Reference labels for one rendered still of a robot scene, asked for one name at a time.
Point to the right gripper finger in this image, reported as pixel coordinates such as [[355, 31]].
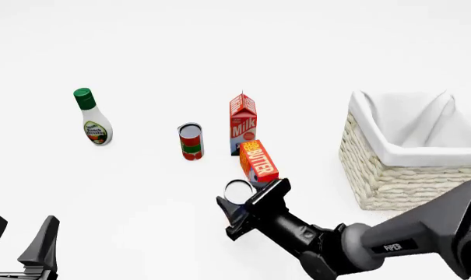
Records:
[[231, 211], [260, 185]]

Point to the red and green tomato can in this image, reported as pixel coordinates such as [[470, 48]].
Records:
[[191, 146]]

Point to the white green-capped dressing bottle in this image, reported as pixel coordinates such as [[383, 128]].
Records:
[[97, 128]]

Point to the cream woven basket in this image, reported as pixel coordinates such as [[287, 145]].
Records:
[[375, 181]]

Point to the soup can with silver lid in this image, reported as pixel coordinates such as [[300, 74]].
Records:
[[238, 192]]

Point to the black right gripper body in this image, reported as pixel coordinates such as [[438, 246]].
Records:
[[264, 204]]

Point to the red and white milk carton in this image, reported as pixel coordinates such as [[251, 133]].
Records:
[[243, 125]]

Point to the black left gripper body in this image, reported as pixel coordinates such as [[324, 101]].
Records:
[[21, 275]]

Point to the white cloth basket liner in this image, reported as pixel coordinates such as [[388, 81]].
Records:
[[406, 122]]

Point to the grey and black right arm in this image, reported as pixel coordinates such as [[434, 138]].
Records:
[[394, 239]]

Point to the orange butter box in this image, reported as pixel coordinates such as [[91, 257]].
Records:
[[260, 163]]

